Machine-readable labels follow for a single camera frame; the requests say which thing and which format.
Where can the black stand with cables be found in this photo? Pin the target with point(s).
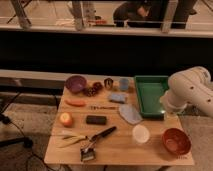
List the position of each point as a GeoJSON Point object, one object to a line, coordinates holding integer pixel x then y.
{"type": "Point", "coordinates": [19, 137]}

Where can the red yellow apple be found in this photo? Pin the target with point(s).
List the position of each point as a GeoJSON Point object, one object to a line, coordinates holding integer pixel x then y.
{"type": "Point", "coordinates": [66, 119]}

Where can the small metal cup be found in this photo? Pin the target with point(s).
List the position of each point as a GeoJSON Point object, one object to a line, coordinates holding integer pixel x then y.
{"type": "Point", "coordinates": [108, 83]}

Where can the black handled brush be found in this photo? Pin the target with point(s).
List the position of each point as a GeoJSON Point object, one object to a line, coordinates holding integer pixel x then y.
{"type": "Point", "coordinates": [87, 152]}

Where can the blue cup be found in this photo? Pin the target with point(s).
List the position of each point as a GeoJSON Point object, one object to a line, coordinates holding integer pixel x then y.
{"type": "Point", "coordinates": [123, 84]}

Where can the bunch of dark grapes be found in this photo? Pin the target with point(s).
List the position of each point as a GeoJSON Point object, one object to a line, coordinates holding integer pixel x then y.
{"type": "Point", "coordinates": [93, 90]}

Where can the thin brown stick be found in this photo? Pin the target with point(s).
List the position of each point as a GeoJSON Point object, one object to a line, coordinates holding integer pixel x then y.
{"type": "Point", "coordinates": [102, 108]}

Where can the black rectangular block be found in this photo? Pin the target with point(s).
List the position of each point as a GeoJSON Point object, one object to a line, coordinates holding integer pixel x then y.
{"type": "Point", "coordinates": [98, 120]}

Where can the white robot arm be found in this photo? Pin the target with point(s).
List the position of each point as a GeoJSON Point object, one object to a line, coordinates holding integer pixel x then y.
{"type": "Point", "coordinates": [190, 86]}

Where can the wooden table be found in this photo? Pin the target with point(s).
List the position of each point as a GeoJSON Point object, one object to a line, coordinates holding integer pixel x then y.
{"type": "Point", "coordinates": [118, 148]}

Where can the red bowl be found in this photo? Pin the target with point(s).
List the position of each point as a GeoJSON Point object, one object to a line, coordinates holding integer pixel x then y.
{"type": "Point", "coordinates": [176, 141]}

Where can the green plastic tray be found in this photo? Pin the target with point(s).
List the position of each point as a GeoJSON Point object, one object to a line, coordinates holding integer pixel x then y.
{"type": "Point", "coordinates": [149, 89]}

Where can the purple bowl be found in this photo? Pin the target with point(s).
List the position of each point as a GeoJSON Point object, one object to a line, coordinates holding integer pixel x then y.
{"type": "Point", "coordinates": [76, 83]}

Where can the person in dark clothes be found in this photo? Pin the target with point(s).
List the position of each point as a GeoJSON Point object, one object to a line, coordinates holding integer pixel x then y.
{"type": "Point", "coordinates": [140, 14]}

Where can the light blue towel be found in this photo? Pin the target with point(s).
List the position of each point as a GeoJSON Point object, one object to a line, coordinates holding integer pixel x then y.
{"type": "Point", "coordinates": [130, 114]}

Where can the orange carrot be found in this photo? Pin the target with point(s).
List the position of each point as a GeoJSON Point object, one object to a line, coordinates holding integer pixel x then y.
{"type": "Point", "coordinates": [75, 103]}

